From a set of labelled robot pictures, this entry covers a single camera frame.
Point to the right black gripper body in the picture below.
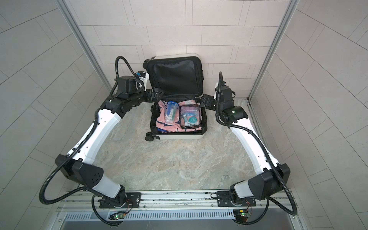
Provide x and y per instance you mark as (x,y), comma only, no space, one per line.
(212,103)

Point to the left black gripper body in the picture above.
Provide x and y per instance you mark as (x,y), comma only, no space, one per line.
(138,97)

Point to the clear container with blue lid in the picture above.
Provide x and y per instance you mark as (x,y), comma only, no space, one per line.
(171,110)

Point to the clear toiletry pouch black trim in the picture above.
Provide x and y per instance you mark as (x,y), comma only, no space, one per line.
(190,117)

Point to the black and white suitcase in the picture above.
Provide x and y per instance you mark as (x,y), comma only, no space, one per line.
(181,79)

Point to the pink shark print garment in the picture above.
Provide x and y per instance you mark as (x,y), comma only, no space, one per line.
(160,122)

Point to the red white striped shirt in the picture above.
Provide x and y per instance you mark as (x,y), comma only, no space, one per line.
(165,131)

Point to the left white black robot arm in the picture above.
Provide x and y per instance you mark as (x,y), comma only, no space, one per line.
(78,164)

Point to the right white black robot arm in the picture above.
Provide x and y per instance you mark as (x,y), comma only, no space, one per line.
(270,181)

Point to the right green circuit board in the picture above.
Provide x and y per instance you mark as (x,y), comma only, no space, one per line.
(241,215)

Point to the green circuit board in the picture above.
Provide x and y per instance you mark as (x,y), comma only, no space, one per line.
(241,215)
(117,216)

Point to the left green circuit board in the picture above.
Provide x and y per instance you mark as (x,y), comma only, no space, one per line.
(117,216)

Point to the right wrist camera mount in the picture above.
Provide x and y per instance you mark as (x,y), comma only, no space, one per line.
(224,95)

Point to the aluminium mounting rail frame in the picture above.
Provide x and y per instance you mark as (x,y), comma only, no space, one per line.
(171,210)

